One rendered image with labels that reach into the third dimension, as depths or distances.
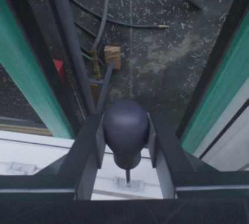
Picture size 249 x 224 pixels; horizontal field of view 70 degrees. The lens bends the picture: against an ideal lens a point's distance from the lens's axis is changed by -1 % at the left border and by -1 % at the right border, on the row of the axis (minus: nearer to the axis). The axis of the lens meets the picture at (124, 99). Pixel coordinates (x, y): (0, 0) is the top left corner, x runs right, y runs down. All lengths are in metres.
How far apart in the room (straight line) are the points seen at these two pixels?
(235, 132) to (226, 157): 0.04
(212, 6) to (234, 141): 0.94
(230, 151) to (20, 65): 0.25
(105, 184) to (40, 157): 0.13
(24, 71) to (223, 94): 0.21
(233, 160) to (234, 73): 0.11
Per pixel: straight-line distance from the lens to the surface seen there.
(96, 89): 1.12
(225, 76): 0.18
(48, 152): 0.37
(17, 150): 0.40
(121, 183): 0.32
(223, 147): 0.27
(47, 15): 0.52
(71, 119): 0.32
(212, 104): 0.21
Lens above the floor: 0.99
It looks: 37 degrees down
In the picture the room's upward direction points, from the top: 170 degrees counter-clockwise
